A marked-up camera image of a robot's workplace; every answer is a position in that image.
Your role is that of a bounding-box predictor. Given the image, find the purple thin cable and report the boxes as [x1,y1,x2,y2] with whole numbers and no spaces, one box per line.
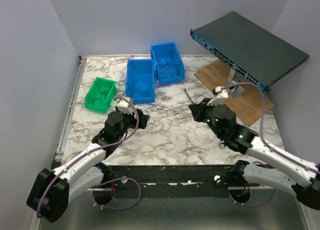
[144,96,208,127]

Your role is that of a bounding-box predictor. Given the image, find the wooden board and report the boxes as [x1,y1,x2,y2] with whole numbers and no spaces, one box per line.
[194,60,263,126]

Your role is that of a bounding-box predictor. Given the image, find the blue plastic bin right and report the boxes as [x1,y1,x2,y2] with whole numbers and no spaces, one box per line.
[150,41,185,85]

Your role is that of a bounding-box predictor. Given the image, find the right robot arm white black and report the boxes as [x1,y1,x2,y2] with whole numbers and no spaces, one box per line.
[188,98,320,210]

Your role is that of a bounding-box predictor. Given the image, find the small silver wrench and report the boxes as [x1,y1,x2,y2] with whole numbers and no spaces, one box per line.
[181,87,194,104]

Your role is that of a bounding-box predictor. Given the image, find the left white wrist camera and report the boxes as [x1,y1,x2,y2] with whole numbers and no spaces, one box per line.
[115,99,134,115]

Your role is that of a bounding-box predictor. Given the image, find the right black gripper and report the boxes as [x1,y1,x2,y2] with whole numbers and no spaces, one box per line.
[189,97,224,139]

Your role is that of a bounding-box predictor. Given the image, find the dark purple cable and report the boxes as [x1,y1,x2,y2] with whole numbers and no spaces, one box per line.
[157,48,181,80]

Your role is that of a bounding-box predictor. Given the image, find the blue plastic bin left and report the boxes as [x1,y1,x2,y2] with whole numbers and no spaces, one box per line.
[125,59,155,104]

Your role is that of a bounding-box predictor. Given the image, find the aluminium frame rail left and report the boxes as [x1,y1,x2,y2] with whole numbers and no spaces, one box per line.
[54,56,87,162]

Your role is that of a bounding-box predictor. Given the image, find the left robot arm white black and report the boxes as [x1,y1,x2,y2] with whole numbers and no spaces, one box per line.
[26,108,150,223]

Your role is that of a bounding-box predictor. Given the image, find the green plastic bin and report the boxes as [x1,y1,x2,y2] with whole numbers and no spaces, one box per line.
[85,77,117,114]

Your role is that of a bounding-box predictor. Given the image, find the metal switch stand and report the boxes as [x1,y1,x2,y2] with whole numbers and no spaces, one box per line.
[226,68,245,98]

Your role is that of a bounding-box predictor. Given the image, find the large ratchet wrench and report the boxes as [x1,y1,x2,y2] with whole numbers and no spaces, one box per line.
[219,141,226,149]

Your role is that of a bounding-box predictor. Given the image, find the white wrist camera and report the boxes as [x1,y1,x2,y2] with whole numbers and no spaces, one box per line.
[115,99,134,115]
[206,86,229,106]

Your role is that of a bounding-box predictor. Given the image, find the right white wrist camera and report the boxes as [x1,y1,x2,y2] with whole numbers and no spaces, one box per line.
[206,86,229,106]

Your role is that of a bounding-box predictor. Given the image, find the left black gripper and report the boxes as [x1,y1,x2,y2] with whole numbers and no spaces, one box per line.
[116,106,149,141]

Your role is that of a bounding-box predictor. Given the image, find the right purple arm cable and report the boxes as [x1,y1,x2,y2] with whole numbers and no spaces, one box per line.
[217,82,320,208]

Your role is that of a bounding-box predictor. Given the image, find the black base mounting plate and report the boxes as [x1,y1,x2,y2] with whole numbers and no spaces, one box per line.
[49,161,261,199]

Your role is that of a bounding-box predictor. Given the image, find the blue plastic bin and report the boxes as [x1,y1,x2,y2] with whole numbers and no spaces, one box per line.
[150,41,185,85]
[125,59,155,104]

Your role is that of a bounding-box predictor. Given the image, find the dark network switch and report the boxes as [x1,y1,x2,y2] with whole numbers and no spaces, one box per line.
[190,11,309,94]

